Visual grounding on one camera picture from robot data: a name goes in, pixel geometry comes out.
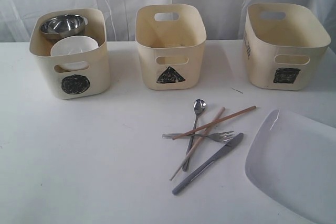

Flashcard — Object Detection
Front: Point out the steel fork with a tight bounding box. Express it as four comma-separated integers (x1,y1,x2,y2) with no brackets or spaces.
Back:
162,131,234,142

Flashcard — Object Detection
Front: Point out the wooden chopstick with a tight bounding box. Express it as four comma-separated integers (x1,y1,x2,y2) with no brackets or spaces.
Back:
170,107,225,181
172,105,257,140

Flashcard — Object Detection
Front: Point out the white plastic bowl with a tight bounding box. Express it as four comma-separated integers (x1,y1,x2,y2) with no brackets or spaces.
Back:
50,36,99,71

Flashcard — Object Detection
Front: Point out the stainless steel bowl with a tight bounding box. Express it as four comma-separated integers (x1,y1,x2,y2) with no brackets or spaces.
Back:
39,14,88,40

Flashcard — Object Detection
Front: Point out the steel teaspoon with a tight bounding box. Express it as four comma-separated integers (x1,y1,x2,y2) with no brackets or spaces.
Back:
182,99,206,172

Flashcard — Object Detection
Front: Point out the cream bin with triangle mark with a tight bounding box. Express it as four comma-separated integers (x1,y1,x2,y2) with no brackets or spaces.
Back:
135,4,207,90

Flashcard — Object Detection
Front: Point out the steel table knife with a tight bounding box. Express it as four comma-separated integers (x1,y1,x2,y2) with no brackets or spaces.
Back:
172,133,244,196

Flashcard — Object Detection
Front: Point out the cream bin with circle mark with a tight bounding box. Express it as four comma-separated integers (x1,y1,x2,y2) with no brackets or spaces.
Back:
29,8,111,100

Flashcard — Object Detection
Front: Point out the cream bin with square mark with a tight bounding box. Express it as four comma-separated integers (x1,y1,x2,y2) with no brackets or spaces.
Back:
244,3,331,91

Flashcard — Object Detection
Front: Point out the white square plate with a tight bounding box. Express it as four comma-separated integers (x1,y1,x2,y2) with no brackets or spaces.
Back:
245,109,335,223

